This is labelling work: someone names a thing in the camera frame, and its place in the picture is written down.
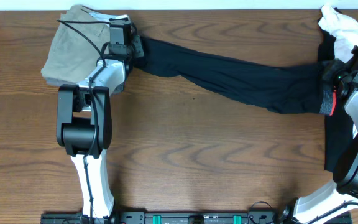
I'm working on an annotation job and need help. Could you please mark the black garment under right arm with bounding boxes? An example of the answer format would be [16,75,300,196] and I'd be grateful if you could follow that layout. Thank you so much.
[318,30,353,172]

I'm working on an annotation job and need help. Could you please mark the white crumpled cloth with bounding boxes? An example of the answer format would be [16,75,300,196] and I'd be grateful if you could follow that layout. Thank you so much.
[318,4,358,63]

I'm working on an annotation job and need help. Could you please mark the folded grey trousers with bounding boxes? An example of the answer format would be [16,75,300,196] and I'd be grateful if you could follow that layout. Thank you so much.
[45,74,127,95]

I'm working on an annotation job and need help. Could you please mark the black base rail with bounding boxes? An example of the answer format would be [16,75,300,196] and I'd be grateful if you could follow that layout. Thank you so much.
[40,210,353,224]

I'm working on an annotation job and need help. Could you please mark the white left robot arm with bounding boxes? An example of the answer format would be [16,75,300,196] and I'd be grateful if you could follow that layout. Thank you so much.
[57,35,144,223]

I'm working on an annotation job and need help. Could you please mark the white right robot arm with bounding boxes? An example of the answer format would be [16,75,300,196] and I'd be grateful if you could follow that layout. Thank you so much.
[280,55,358,223]

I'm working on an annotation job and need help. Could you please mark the black leggings with red waistband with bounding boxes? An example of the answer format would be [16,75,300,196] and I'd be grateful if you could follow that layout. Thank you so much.
[135,37,336,116]

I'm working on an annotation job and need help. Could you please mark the folded khaki trousers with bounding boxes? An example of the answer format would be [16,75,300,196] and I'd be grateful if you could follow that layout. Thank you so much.
[41,5,110,82]

